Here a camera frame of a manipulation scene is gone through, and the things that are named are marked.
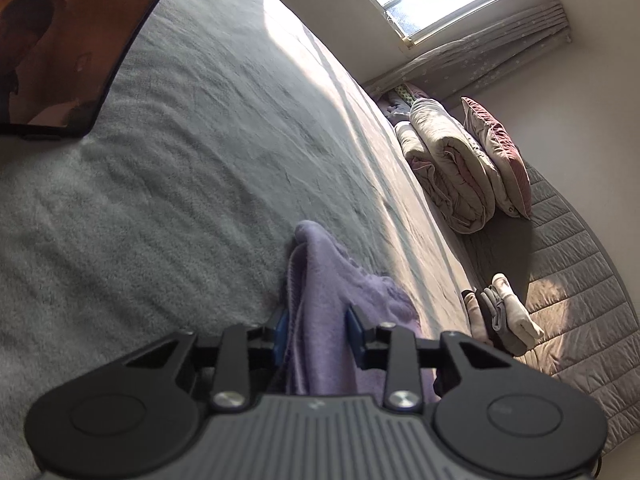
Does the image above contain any floral patterned cushion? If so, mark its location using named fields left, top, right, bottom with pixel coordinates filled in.
left=375, top=82, right=431, bottom=123

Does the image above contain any folded grey knit sweater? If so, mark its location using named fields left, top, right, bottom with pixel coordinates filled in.
left=480, top=285, right=526, bottom=356

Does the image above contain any folded beige pink duvet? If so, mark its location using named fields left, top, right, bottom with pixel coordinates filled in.
left=395, top=97, right=496, bottom=234

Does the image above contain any grey star-patterned curtain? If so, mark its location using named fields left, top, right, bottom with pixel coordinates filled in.
left=360, top=1, right=571, bottom=106

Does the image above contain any folded cream garment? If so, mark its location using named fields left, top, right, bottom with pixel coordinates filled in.
left=490, top=272, right=545, bottom=346

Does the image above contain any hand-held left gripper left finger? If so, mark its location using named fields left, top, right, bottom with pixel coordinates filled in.
left=122, top=310, right=288, bottom=411

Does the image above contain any folded black garment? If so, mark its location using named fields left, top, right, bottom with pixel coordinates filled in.
left=472, top=287, right=506, bottom=346

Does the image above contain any grey quilted headboard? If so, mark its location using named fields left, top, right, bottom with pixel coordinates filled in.
left=460, top=160, right=640, bottom=456

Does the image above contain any maroon grey pillow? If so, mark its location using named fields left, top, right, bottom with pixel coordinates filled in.
left=460, top=96, right=532, bottom=220

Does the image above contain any light grey pillow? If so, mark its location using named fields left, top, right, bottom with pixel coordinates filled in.
left=470, top=130, right=521, bottom=218

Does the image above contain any grey bed blanket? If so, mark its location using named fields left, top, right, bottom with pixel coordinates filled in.
left=0, top=0, right=501, bottom=471

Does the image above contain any purple long-sleeve shirt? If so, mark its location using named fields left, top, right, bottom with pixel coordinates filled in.
left=270, top=220, right=441, bottom=401

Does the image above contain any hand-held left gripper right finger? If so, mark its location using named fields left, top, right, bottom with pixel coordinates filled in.
left=345, top=305, right=511, bottom=411

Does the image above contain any folded beige garment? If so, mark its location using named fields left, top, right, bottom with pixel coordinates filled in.
left=461, top=289, right=488, bottom=343

